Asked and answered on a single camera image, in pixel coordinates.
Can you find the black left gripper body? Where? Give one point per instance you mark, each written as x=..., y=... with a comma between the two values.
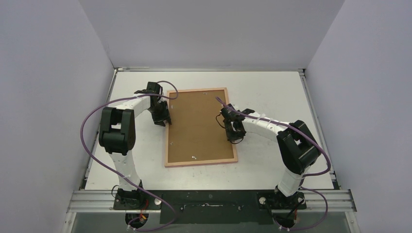
x=160, y=113

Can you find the pink wooden picture frame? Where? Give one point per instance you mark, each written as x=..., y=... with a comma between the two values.
x=201, y=162

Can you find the brown cardboard backing board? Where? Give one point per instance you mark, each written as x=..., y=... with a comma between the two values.
x=199, y=125

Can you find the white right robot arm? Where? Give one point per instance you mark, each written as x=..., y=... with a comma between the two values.
x=296, y=145

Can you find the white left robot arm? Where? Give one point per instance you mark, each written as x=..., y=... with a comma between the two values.
x=117, y=136

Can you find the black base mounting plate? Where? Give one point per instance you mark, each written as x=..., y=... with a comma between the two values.
x=209, y=206

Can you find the aluminium front rail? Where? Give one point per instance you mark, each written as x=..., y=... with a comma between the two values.
x=102, y=201

